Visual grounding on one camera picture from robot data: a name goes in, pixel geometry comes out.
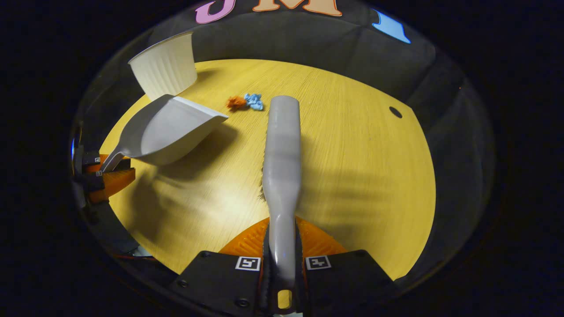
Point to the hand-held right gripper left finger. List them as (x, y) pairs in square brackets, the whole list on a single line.
[(220, 277)]

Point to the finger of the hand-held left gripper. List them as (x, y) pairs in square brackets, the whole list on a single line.
[(94, 165), (116, 182)]

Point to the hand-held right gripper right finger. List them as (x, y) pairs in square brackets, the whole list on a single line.
[(348, 277)]

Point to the grey dustpan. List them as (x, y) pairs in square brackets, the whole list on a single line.
[(176, 132)]

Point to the white ribbed garbage bin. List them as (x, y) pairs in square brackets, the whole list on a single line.
[(165, 66)]

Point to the orange paper scrap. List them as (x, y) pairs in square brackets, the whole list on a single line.
[(235, 103)]

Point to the small grey broom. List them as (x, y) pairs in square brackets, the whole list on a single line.
[(282, 145)]

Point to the blue paper scrap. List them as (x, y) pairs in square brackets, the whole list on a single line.
[(254, 101)]

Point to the wooden desktop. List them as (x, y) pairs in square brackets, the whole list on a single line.
[(352, 176)]

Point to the black round desktop grommet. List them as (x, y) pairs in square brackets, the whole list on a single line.
[(395, 112)]

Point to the black backdrop cloth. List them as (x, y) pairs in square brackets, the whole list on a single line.
[(308, 39)]

